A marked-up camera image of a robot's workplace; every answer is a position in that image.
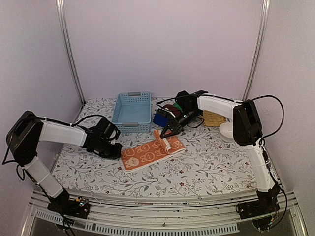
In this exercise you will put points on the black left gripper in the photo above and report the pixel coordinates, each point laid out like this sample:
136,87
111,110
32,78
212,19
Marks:
116,154

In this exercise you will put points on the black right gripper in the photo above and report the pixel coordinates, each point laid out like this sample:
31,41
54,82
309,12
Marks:
177,129

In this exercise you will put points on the orange bunny pattern towel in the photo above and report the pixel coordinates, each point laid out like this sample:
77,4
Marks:
141,156

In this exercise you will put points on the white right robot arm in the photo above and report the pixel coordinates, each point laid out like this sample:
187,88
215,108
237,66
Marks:
246,131

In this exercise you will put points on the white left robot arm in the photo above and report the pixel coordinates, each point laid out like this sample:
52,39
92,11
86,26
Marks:
29,130

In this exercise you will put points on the blue rolled towel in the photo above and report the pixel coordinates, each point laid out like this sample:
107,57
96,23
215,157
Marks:
160,120

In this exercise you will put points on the brown rolled towel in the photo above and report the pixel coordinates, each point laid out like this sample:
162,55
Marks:
174,110

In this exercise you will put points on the green rolled towel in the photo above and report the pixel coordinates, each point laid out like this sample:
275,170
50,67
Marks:
176,105

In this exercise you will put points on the yellow woven bamboo tray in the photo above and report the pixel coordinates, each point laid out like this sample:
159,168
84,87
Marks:
212,119

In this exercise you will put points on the light blue plastic basket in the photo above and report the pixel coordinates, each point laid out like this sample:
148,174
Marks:
132,112

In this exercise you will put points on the white bowl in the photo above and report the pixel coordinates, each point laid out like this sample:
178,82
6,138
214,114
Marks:
226,131

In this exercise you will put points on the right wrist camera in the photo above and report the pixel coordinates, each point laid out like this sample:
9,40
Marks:
165,113

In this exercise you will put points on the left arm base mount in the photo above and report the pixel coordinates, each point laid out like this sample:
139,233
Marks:
71,206

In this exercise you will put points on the aluminium front rail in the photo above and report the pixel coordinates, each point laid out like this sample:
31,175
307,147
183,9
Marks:
212,215

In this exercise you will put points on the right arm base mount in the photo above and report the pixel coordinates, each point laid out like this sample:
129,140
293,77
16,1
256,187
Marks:
265,204

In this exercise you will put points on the left aluminium frame post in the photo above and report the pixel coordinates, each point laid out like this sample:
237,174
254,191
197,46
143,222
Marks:
68,50

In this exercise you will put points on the aluminium frame post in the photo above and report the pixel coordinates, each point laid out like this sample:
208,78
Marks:
68,50
258,46

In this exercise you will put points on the right aluminium frame post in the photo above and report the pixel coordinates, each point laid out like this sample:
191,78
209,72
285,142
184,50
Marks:
258,46

